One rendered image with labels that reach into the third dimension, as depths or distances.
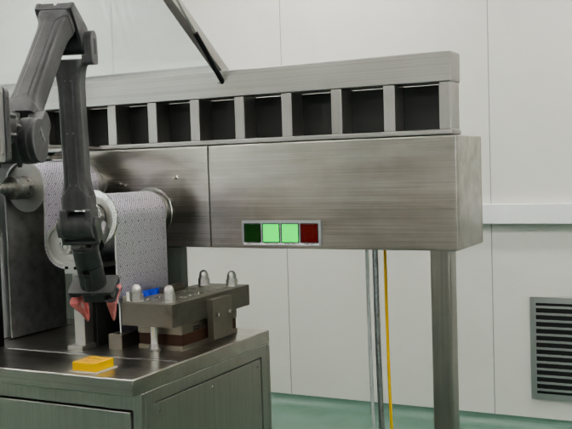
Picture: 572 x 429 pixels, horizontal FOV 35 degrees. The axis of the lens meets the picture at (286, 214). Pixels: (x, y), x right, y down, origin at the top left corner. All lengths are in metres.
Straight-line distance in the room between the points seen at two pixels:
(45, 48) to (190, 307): 0.90
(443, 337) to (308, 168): 0.60
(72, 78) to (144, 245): 0.77
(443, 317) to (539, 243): 2.18
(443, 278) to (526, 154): 2.21
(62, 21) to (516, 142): 3.21
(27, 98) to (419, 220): 1.14
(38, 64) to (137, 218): 0.88
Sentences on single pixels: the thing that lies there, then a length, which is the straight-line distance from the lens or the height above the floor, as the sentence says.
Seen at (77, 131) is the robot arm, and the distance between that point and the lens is 1.90.
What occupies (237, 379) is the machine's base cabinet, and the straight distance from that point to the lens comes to 2.50.
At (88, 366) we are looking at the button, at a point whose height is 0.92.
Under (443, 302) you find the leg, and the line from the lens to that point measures 2.55.
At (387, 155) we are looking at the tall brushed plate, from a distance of 2.40.
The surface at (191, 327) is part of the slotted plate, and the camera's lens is 2.41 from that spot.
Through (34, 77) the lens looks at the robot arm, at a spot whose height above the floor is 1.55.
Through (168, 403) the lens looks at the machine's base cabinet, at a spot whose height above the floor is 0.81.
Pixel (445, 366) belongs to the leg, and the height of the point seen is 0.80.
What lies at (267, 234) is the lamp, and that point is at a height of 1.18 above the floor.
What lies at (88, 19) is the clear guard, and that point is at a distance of 2.69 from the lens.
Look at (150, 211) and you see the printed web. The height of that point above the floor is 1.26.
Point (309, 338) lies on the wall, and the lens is 5.17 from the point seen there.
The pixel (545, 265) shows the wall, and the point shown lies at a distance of 4.69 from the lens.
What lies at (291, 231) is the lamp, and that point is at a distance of 2.51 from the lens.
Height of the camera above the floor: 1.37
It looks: 3 degrees down
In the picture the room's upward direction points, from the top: 2 degrees counter-clockwise
